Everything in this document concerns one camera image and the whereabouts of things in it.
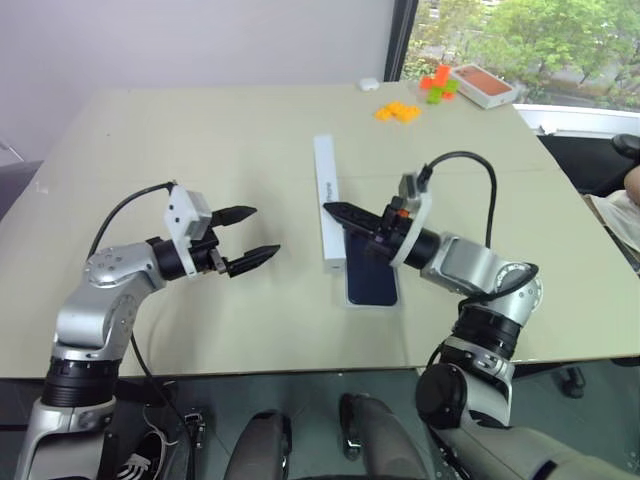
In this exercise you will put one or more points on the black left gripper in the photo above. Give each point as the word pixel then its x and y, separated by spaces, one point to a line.
pixel 207 255

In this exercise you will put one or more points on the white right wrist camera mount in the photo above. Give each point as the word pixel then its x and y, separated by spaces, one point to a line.
pixel 417 200

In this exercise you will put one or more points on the dark grey furniture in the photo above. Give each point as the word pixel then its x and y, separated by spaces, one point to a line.
pixel 17 185

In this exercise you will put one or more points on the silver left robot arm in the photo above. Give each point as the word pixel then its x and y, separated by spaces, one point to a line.
pixel 110 300

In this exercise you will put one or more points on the black window frame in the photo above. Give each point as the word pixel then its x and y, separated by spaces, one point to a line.
pixel 400 40

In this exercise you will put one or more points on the black rounded armrest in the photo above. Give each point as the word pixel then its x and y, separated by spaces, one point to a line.
pixel 626 146

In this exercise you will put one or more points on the dark rounded robot leg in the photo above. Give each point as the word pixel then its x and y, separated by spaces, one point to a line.
pixel 262 445
pixel 375 435

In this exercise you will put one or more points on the silver metal rod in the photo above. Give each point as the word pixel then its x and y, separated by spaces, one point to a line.
pixel 10 151

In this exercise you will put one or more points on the dark purple sofa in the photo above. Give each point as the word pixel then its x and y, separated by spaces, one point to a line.
pixel 575 160

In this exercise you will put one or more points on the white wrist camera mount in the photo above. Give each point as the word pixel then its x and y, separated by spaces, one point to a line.
pixel 417 200
pixel 182 210

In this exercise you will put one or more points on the orange toy brick block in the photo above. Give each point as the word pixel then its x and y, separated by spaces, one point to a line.
pixel 439 75

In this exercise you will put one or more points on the black shoe with white stripes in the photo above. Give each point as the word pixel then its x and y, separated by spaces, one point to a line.
pixel 142 457

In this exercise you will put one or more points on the white phone box base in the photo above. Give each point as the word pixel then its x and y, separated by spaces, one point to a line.
pixel 372 306

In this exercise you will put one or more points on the green toy brick block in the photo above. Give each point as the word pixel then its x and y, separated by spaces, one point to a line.
pixel 442 92

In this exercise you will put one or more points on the bystander bare forearm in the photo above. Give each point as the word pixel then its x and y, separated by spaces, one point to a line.
pixel 633 185

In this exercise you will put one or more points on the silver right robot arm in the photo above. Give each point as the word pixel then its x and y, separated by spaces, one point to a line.
pixel 470 260

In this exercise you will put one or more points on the white phone box lid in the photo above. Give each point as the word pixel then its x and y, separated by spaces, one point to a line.
pixel 327 200

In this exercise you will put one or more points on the yellow toy brick block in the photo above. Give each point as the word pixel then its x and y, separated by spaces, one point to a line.
pixel 397 112

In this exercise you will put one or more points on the dark blue phone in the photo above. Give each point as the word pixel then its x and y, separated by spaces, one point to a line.
pixel 370 280

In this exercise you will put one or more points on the black metal stand bracket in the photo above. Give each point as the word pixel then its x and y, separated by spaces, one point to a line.
pixel 196 430

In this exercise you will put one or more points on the white window sill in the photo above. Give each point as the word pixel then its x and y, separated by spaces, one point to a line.
pixel 575 117

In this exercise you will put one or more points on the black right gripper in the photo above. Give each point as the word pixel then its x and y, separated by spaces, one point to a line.
pixel 395 232

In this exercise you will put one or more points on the phone box with orange print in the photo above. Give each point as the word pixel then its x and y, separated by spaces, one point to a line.
pixel 485 85

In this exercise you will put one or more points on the black chair caster wheel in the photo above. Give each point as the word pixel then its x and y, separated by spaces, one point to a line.
pixel 570 382

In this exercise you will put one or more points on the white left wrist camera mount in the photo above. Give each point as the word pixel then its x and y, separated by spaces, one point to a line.
pixel 182 210

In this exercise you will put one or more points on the white earbuds case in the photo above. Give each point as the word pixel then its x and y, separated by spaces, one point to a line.
pixel 368 84

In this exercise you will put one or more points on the beige cloth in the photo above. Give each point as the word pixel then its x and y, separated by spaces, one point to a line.
pixel 617 225

